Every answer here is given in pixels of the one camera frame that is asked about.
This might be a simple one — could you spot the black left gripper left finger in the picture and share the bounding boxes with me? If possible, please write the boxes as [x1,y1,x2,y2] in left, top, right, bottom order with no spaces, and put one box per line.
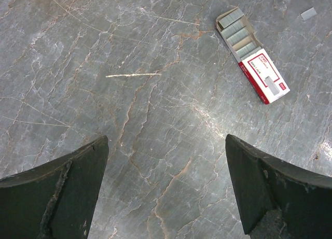
[1,136,109,238]

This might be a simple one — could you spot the silver staple strip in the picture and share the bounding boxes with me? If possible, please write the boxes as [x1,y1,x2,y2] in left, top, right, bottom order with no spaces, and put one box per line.
[301,7,317,21]

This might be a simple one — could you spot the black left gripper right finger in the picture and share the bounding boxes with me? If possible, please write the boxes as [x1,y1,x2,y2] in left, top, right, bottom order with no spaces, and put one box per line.
[225,134,331,238]

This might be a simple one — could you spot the red white staple box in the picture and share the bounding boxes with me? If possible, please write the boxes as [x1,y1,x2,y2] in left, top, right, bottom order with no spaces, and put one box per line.
[215,7,290,104]

